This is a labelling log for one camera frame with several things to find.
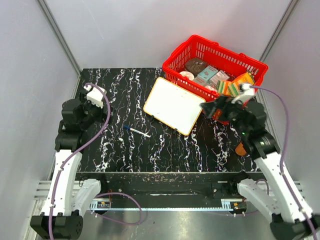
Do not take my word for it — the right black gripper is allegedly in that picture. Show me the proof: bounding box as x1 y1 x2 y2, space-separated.
200 93 249 135

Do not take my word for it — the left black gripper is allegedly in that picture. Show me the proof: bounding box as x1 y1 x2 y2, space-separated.
80 90 116 130

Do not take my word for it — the yellow framed whiteboard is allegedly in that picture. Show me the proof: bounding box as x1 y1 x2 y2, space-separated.
143 77 205 136

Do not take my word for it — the blue capped whiteboard marker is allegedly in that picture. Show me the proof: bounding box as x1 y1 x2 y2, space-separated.
123 125 151 138

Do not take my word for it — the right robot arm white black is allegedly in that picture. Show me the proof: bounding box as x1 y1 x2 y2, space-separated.
200 96 320 240

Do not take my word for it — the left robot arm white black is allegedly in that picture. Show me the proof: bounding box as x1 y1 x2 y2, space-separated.
30 87 111 240

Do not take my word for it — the yellow green sponge pack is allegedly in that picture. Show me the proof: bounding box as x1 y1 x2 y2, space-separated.
216 80 240 97

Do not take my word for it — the pink white carton box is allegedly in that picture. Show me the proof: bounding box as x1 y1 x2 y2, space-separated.
208 70 230 88

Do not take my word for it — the teal small carton box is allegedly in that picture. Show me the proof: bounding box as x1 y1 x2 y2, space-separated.
197 65 219 81

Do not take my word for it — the brown chocolate muffin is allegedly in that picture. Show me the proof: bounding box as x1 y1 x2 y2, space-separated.
184 58 207 76

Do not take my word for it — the orange sponge pack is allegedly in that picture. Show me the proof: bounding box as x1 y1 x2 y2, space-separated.
232 71 255 88

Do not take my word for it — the red plastic shopping basket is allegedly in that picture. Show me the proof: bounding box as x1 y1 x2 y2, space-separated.
162 35 268 102

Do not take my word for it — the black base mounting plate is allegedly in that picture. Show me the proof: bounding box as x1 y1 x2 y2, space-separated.
75 171 264 199

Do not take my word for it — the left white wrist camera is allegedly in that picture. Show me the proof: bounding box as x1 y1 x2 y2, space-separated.
83 85 106 109

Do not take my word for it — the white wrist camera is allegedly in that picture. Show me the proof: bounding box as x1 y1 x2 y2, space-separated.
83 85 106 109
231 83 256 104

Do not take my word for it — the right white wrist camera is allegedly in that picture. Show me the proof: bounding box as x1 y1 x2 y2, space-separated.
231 83 256 104

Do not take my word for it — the aluminium frame rail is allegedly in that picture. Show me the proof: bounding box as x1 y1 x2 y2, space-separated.
35 180 245 212

